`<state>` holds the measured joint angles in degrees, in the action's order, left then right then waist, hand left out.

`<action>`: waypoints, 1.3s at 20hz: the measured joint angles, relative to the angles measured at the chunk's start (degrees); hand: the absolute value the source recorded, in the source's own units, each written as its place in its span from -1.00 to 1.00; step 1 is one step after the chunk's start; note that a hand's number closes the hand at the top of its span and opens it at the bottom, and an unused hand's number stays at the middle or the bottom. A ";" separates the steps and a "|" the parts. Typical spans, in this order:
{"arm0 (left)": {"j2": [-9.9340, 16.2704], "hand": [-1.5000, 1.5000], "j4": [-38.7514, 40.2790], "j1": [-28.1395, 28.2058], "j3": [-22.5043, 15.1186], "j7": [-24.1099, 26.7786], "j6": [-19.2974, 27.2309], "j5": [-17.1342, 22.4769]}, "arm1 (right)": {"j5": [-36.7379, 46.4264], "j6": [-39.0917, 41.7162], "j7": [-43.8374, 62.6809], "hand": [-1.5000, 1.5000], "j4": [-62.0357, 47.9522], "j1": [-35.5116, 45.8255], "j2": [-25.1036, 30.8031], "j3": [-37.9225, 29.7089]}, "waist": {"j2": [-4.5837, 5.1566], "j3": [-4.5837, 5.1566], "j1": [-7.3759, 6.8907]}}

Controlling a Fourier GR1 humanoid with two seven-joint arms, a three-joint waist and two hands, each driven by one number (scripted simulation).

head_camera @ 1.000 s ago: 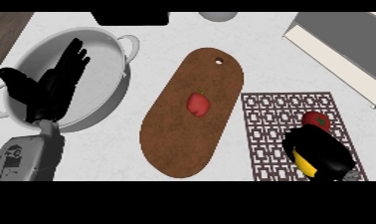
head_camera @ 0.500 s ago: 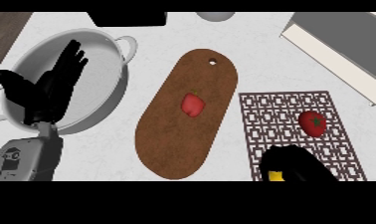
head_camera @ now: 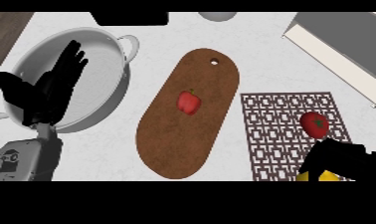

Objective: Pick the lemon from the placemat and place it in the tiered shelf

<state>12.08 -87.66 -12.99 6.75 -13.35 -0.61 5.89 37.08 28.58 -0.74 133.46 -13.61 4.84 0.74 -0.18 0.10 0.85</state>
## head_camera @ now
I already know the brown patterned placemat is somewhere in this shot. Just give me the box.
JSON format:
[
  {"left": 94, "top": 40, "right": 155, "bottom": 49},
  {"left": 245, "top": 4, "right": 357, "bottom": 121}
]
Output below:
[{"left": 239, "top": 92, "right": 355, "bottom": 182}]

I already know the red bell pepper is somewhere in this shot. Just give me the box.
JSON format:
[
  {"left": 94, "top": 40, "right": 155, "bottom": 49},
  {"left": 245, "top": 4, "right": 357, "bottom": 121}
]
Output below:
[{"left": 177, "top": 89, "right": 202, "bottom": 116}]

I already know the yellow lemon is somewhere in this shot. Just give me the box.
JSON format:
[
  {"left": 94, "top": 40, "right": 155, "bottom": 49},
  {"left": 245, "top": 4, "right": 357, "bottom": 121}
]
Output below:
[{"left": 295, "top": 169, "right": 342, "bottom": 182}]

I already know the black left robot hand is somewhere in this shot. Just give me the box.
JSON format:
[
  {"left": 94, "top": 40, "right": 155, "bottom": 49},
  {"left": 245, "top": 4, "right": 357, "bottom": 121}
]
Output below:
[{"left": 0, "top": 39, "right": 91, "bottom": 127}]

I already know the brown wooden panel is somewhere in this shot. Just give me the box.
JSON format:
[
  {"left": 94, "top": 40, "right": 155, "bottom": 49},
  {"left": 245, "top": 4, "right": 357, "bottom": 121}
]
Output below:
[{"left": 0, "top": 12, "right": 35, "bottom": 66}]

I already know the grey round bowl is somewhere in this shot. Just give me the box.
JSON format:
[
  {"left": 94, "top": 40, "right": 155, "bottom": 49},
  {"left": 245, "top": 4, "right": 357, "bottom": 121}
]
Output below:
[{"left": 196, "top": 12, "right": 237, "bottom": 23}]

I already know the red tomato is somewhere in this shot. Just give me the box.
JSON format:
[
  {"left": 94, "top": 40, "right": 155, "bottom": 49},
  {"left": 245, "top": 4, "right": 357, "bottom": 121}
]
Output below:
[{"left": 298, "top": 112, "right": 330, "bottom": 139}]

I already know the brown wooden cutting board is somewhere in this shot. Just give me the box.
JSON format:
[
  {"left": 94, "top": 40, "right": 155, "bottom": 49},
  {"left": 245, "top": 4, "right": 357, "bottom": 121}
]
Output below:
[{"left": 135, "top": 48, "right": 240, "bottom": 180}]

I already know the grey and cream shelf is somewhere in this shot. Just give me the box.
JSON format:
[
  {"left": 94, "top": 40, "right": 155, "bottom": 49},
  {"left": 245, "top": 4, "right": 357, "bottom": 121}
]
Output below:
[{"left": 280, "top": 12, "right": 376, "bottom": 110}]

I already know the silver pot with handles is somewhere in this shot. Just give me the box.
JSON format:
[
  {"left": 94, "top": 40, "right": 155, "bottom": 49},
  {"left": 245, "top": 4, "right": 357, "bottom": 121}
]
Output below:
[{"left": 1, "top": 27, "right": 141, "bottom": 134}]

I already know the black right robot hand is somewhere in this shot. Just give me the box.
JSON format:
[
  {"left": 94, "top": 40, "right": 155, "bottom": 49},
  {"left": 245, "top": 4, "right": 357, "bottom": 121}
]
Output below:
[{"left": 296, "top": 139, "right": 376, "bottom": 182}]

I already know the black appliance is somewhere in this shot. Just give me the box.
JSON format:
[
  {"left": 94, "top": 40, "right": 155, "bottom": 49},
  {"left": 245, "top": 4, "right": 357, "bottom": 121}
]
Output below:
[{"left": 90, "top": 12, "right": 171, "bottom": 27}]

